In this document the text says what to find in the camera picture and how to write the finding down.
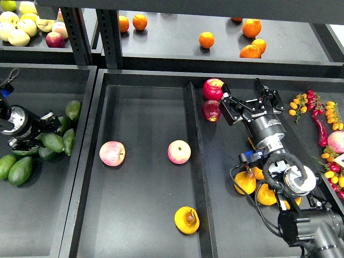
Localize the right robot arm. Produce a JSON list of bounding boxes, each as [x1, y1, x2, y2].
[[219, 79, 343, 257]]

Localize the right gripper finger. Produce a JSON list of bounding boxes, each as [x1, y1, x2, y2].
[[254, 78, 284, 114], [219, 83, 256, 126]]

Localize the pink apple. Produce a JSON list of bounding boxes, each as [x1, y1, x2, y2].
[[99, 141, 126, 167], [167, 140, 191, 164]]

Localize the orange under top shelf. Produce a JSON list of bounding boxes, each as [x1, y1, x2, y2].
[[231, 17, 243, 22]]

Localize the dark avocado centre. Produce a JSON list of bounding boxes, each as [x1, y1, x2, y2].
[[38, 147, 56, 161]]

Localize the light green avocado edge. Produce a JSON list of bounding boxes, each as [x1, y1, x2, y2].
[[0, 154, 17, 180]]

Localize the black tray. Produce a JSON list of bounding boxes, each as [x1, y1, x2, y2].
[[1, 63, 97, 257], [60, 69, 301, 257]]

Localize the green avocado top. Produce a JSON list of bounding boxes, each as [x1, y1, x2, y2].
[[65, 100, 82, 122]]

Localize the red apple on shelf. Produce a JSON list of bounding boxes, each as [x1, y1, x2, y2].
[[46, 32, 65, 48]]

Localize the dark red apple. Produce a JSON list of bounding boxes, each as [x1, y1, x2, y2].
[[202, 100, 221, 122]]

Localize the pink apple left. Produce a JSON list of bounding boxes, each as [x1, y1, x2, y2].
[[99, 141, 126, 167]]

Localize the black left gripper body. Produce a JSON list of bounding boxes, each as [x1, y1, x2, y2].
[[8, 112, 61, 151]]

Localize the bright red apple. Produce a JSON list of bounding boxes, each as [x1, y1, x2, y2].
[[203, 78, 224, 102]]

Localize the green avocado by wall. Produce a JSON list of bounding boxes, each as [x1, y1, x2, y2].
[[62, 128, 75, 156]]

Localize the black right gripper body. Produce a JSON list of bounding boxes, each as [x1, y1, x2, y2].
[[243, 99, 286, 148]]

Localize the red cherry tomato bunch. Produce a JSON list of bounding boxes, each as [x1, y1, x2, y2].
[[306, 90, 324, 116]]

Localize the black centre tray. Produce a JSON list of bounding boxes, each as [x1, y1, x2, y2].
[[60, 69, 301, 257]]

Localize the black left tray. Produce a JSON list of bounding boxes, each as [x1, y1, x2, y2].
[[1, 63, 97, 257]]

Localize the large orange upper right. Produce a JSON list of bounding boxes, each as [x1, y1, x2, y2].
[[242, 19, 262, 38]]

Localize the dark avocado left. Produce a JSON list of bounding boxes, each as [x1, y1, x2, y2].
[[12, 146, 40, 156]]

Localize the yellow pear brown end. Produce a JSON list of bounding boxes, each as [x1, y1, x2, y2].
[[256, 183, 302, 210]]

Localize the pink apple centre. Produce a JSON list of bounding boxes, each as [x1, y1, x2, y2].
[[167, 140, 191, 164]]

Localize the dark green avocado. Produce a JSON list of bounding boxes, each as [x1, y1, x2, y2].
[[37, 133, 65, 153]]

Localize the orange upper left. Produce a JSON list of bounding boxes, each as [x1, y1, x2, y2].
[[132, 14, 148, 31]]

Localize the orange cherry tomato bunch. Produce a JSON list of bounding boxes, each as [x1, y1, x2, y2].
[[288, 94, 308, 124]]

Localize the orange front right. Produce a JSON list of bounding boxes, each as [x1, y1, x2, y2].
[[239, 45, 261, 59]]

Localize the orange right small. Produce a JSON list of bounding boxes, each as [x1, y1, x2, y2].
[[252, 39, 267, 55]]

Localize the red chili pepper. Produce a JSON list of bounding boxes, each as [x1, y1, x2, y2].
[[312, 110, 328, 147]]

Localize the orange centre shelf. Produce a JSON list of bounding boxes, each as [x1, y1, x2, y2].
[[198, 31, 215, 49]]

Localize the yellow cherry tomato bunch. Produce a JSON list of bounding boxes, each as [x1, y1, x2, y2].
[[325, 101, 343, 131]]

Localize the mixed cherry tomatoes lower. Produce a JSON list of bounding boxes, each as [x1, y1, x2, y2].
[[312, 146, 343, 200]]

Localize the yellow pear middle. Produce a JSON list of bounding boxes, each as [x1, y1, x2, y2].
[[252, 167, 264, 181]]

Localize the yellow pear with stem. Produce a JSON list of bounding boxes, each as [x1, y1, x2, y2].
[[248, 137, 256, 150]]

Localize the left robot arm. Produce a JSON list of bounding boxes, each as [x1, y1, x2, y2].
[[1, 68, 62, 151]]

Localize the orange at post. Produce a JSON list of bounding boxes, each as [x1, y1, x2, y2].
[[118, 15, 130, 33]]

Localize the yellow pear lower left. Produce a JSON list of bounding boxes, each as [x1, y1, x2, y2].
[[234, 168, 256, 195]]

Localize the green avocado bottom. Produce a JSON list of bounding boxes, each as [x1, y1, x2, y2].
[[8, 156, 33, 186]]

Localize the yellow pear brown spot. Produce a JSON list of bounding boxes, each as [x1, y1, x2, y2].
[[174, 206, 200, 234]]

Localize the pale yellow apple front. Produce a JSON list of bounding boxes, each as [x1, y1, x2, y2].
[[8, 29, 30, 47]]

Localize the pink apple right edge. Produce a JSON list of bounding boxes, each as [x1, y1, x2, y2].
[[327, 131, 344, 154]]

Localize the black shelf post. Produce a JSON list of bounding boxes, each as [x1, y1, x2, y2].
[[96, 9, 124, 69]]

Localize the green avocado upper middle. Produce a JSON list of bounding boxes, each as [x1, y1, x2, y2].
[[58, 116, 70, 134]]

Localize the green lime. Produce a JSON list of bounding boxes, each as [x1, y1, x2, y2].
[[1, 0, 17, 12]]

